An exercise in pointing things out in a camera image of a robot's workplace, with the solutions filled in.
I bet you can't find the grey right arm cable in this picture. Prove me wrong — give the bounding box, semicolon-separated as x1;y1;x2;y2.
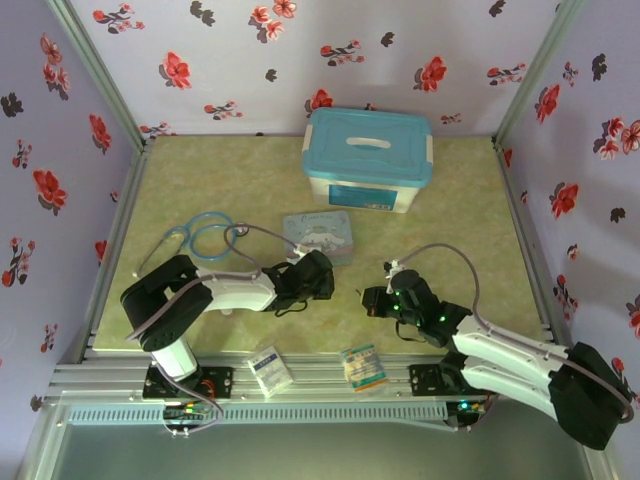
397;243;635;432

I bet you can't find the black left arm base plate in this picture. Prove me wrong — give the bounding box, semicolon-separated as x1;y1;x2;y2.
143;365;235;400

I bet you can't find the controller board with green LED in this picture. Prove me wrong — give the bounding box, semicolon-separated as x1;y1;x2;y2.
455;398;487;418
162;403;211;423

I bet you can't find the grey left arm cable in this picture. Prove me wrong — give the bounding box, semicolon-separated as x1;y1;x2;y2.
124;223;301;437

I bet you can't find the wide aluminium frame rail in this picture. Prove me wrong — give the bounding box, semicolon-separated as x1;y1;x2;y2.
47;351;599;404

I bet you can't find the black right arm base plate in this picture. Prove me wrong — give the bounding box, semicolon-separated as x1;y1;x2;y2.
408;363;501;397

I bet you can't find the white medical packet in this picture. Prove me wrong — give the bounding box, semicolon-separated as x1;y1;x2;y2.
247;344;295;400

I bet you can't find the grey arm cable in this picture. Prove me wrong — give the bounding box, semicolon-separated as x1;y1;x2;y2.
397;243;635;432
124;223;301;437

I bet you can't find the slotted grey cable duct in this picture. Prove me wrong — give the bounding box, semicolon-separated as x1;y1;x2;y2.
67;403;448;427

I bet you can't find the green bandage packet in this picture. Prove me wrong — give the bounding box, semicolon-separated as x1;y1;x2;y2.
340;343;390;394

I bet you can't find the aluminium frame post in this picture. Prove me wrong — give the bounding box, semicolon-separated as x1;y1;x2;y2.
45;0;154;147
492;0;587;147

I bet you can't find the storage box with blue lid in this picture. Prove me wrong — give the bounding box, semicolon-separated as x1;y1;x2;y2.
301;107;434;215

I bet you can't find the blue stethoscope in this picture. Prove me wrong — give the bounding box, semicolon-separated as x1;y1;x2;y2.
133;212;250;279

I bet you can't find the blue cartoon tin box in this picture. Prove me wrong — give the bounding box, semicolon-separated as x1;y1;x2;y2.
282;210;356;267

